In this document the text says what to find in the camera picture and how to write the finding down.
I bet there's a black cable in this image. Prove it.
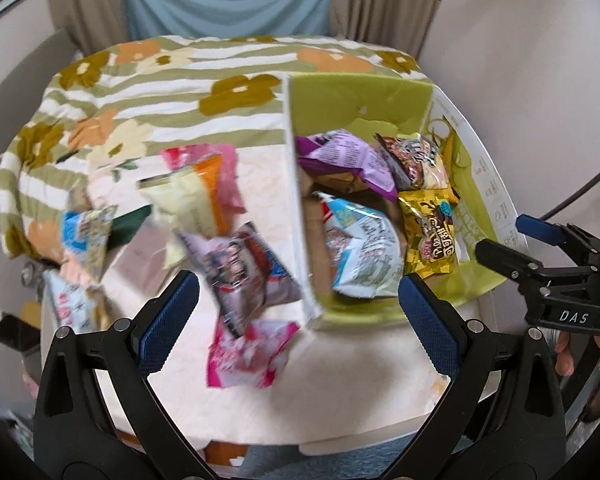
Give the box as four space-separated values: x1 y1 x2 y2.
537 162 600 223

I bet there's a floral striped blanket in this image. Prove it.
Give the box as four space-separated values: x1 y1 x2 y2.
0 35 423 266

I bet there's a purple snack packet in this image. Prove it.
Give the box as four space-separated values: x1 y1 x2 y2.
295 130 398 201

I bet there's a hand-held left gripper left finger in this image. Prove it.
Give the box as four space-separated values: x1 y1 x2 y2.
32 270 216 480

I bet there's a person's right hand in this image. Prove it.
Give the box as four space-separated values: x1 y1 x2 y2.
540 327 600 411

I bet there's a pale pink snack packet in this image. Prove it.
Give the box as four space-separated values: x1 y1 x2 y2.
107 225 181 288

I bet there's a zebra print snack packet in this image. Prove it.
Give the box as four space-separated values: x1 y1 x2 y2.
375 132 461 193

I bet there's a dark green snack packet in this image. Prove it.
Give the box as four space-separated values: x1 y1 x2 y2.
111 205 152 241

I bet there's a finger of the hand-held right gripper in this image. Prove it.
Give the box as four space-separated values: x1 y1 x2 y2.
516 214 600 267
474 239 551 288

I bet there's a light blue white snack packet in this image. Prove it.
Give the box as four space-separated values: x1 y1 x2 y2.
317 191 406 301

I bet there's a red pink strawberry snack packet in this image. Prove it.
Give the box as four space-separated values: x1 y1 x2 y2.
161 143 246 216

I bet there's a blue cream snack packet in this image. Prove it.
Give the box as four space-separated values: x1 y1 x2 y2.
62 205 118 281

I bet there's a cream orange snack packet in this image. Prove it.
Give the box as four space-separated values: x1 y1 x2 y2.
139 155 231 238

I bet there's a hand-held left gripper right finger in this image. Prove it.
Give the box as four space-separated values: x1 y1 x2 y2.
380 272 567 480

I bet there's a magenta white snack packet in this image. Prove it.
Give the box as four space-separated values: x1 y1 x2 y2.
206 317 301 390

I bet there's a black flat object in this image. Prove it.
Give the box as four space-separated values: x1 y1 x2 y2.
0 312 43 356

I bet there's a light blue packet at edge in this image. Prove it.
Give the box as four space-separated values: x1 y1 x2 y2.
45 270 111 333

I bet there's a green cardboard box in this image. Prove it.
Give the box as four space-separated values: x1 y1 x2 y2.
281 72 531 331

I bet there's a grey red snack packet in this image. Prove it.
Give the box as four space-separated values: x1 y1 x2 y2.
177 222 303 336

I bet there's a yellow snack packet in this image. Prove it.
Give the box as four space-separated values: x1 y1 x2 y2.
397 187 463 278

